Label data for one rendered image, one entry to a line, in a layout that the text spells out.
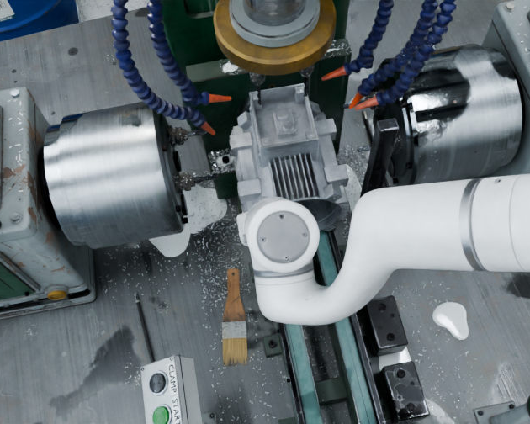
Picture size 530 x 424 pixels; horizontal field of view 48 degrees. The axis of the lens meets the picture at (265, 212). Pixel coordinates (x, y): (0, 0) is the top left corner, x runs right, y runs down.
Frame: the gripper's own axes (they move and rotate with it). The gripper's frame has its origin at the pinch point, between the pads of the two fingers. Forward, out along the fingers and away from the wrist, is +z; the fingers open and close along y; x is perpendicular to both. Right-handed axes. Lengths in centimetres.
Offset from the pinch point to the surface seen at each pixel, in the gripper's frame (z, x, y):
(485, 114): 0.1, 10.5, 39.7
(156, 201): 1.4, 6.2, -17.8
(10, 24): 136, 81, -77
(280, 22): -15.8, 27.7, 6.0
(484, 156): 3.5, 3.4, 39.9
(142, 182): 0.2, 9.6, -19.2
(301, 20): -15.0, 27.6, 9.0
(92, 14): 125, 76, -44
